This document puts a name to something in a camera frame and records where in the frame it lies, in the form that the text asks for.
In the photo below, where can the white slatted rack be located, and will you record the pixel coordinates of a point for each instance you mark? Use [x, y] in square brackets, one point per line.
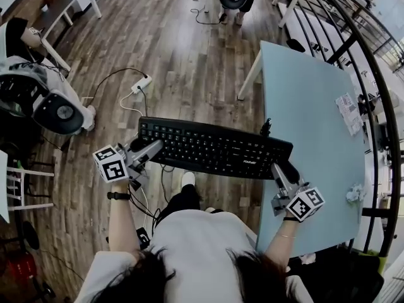
[15, 185]

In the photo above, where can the dark-topped desk with white legs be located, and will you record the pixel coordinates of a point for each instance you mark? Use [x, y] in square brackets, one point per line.
[67, 0]

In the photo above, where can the red box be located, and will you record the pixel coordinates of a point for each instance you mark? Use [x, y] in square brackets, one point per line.
[17, 267]

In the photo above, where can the person in white coat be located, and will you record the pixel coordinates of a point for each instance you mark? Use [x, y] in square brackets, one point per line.
[199, 248]

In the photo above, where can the black mesh office chair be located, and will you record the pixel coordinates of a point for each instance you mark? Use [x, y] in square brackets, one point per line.
[341, 276]

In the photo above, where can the person's right forearm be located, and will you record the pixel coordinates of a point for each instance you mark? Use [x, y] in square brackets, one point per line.
[282, 245]

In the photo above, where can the black round stool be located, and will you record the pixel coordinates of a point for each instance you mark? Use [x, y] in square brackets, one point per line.
[31, 235]

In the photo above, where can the white flower bouquet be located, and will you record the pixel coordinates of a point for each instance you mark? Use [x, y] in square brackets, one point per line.
[356, 193]

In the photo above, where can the green cloth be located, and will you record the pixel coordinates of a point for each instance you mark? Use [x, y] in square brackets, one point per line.
[382, 264]

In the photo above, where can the black metal railing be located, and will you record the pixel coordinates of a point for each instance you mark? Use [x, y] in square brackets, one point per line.
[389, 115]

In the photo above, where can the light blue table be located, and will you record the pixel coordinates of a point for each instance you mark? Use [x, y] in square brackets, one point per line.
[303, 106]

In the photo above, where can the white power strip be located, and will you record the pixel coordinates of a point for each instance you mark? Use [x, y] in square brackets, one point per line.
[141, 84]

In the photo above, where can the black wristwatch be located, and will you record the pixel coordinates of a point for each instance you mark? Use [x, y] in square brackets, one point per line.
[118, 196]

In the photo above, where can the person's black trouser leg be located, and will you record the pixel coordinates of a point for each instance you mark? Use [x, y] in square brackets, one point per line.
[183, 204]

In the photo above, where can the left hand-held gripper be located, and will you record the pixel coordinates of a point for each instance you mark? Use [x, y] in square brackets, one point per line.
[110, 164]

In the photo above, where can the person's left forearm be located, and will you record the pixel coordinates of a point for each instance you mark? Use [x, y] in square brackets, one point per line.
[121, 223]

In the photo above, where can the black keyboard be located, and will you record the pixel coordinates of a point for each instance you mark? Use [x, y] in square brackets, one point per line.
[221, 150]

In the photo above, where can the black waist-worn device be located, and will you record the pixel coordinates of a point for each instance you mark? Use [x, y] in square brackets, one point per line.
[143, 238]

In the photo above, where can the person's white shoe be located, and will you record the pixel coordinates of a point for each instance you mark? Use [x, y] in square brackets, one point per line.
[188, 179]

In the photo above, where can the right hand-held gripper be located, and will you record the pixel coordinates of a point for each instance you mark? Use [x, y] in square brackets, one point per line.
[304, 204]

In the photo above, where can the printed newspaper booklet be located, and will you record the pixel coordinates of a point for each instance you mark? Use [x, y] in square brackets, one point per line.
[348, 112]

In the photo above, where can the small black seat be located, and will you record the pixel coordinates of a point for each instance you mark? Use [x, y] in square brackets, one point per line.
[295, 45]

